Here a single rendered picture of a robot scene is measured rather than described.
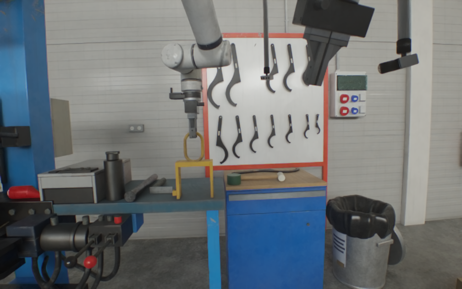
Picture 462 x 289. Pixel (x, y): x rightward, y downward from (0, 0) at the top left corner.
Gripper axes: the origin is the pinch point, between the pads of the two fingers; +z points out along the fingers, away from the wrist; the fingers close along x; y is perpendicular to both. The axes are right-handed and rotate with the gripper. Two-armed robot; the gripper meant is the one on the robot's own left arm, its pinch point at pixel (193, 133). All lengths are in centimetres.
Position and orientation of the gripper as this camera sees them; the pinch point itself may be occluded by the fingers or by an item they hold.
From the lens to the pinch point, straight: 100.0
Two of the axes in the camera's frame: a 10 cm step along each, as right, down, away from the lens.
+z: 0.3, 10.0, 0.9
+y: 10.0, -0.3, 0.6
